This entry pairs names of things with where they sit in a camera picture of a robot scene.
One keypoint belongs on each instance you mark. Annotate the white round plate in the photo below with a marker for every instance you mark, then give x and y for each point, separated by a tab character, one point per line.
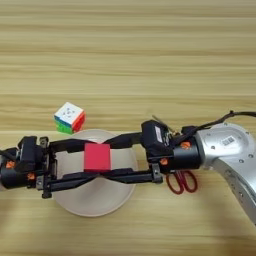
96	196

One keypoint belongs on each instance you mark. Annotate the left black box white label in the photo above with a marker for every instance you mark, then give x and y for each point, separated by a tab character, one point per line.
30	150

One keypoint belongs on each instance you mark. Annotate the multicoloured puzzle cube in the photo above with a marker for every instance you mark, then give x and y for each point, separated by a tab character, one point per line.
68	115

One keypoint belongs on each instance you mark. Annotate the right black box white label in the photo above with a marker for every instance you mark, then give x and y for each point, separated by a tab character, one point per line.
153	138

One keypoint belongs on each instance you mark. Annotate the black box white label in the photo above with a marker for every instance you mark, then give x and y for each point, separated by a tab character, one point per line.
30	150
153	138

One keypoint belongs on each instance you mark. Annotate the red cube block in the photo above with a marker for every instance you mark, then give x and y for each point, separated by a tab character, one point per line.
96	157

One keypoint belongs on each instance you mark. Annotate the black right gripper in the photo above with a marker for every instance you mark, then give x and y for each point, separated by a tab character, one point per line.
185	156

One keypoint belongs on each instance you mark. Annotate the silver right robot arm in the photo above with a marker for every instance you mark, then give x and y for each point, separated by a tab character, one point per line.
226	150

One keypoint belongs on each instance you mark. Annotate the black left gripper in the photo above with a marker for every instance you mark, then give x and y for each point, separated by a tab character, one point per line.
20	175

